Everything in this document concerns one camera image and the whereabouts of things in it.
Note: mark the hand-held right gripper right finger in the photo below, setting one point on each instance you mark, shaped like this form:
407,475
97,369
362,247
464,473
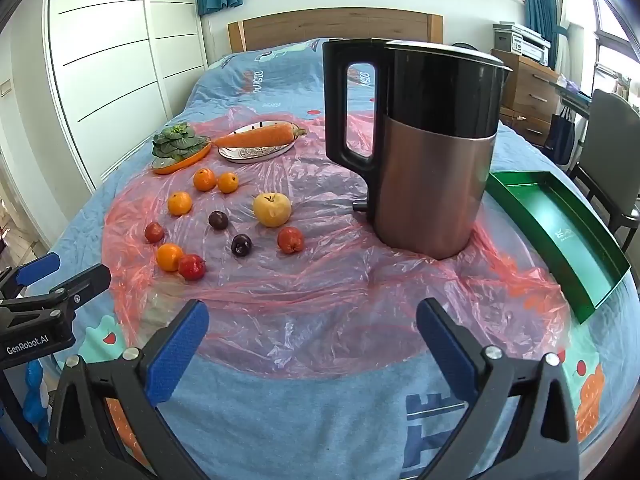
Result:
445,345

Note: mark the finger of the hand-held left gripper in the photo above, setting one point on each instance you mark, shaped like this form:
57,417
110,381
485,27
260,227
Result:
40,265
85,280

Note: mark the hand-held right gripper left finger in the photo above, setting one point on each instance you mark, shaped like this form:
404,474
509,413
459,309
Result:
180,345

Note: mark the small red apple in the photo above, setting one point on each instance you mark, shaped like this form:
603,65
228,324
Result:
290,239
192,266
154,232

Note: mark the orange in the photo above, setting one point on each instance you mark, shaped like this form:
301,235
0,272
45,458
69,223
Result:
179,203
227,182
204,179
169,257

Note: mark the dark plum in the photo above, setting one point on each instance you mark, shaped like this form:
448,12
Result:
218,220
241,245

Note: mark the yellow apple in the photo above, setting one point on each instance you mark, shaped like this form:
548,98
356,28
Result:
271,209

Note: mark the green tray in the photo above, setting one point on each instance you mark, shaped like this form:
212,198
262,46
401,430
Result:
565,225

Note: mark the person's left hand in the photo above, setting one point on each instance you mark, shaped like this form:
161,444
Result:
36,395

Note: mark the pink plastic sheet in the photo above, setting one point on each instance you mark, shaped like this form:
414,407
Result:
310,285

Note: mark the orange plate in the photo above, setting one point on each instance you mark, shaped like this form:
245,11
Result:
180,162

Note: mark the black and copper electric kettle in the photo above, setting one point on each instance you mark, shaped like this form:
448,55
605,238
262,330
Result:
430,185

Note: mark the green leafy vegetable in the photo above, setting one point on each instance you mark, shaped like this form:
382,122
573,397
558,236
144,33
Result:
175,141

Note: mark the patterned white plate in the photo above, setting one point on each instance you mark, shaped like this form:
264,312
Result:
250,154

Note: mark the white wardrobe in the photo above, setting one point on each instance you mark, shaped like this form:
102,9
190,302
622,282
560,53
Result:
115,60

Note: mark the carrot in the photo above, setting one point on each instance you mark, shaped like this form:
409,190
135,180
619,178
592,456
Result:
255,136

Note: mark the dark blue bag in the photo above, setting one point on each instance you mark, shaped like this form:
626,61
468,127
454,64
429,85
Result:
562,132

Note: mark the grey chair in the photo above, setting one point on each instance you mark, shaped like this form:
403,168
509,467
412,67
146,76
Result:
607,135

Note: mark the wooden dresser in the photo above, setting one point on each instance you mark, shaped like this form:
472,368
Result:
527,85

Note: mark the grey storage box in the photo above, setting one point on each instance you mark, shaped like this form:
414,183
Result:
504,36

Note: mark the white printer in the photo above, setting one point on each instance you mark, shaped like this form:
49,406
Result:
532,42

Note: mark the wooden headboard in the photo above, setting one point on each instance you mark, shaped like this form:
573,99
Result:
300,27

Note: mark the window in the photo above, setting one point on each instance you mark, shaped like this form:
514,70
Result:
615,35

